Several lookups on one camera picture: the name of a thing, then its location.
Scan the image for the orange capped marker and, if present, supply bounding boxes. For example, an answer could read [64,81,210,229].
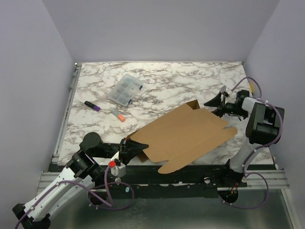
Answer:
[110,107,125,122]

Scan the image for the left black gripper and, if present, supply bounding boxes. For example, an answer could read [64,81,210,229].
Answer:
[93,138,149,165]

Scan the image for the aluminium front extrusion rail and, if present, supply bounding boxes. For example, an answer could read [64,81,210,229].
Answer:
[38,168,290,191]

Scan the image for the black metal base rail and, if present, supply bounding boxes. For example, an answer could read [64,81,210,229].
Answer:
[49,163,248,200]

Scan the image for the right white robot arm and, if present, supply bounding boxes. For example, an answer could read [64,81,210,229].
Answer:
[204,90,285,173]

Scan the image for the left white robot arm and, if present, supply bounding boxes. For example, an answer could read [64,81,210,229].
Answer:
[12,132,149,229]

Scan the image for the aluminium side rail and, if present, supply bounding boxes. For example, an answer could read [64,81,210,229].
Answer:
[51,63,82,164]

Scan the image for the brown cardboard box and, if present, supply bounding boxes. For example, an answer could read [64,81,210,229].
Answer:
[130,100,238,174]

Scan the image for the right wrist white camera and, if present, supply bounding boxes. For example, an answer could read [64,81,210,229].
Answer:
[220,85,232,98]

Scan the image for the purple black highlighter marker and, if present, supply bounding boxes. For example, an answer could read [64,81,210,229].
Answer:
[84,101,101,112]

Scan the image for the clear plastic screw organizer box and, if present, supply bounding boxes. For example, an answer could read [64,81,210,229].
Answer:
[107,74,143,107]

